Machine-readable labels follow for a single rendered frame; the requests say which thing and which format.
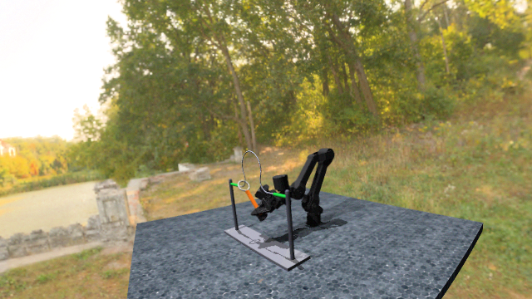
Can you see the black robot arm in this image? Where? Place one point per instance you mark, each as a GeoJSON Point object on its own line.
{"type": "Point", "coordinates": [310, 202]}

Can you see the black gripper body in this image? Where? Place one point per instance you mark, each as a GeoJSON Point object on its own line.
{"type": "Point", "coordinates": [274, 202]}

